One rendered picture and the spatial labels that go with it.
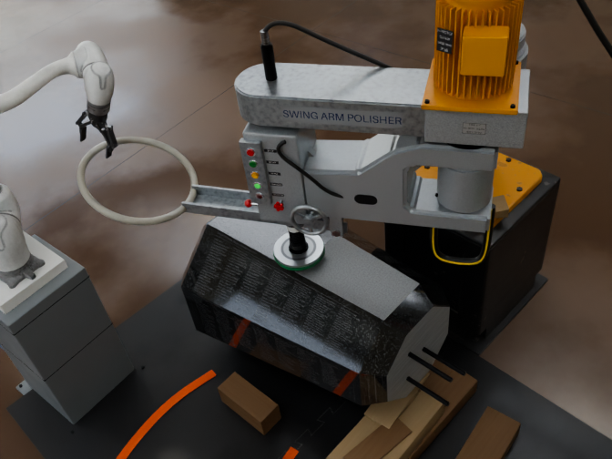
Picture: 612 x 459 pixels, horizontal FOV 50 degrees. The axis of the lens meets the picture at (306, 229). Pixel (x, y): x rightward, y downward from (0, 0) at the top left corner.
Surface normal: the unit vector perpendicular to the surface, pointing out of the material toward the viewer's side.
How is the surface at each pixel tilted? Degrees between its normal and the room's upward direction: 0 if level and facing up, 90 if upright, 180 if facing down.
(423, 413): 0
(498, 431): 0
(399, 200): 90
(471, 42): 90
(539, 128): 0
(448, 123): 90
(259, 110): 90
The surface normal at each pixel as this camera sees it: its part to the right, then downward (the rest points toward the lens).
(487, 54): -0.26, 0.69
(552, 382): -0.11, -0.72
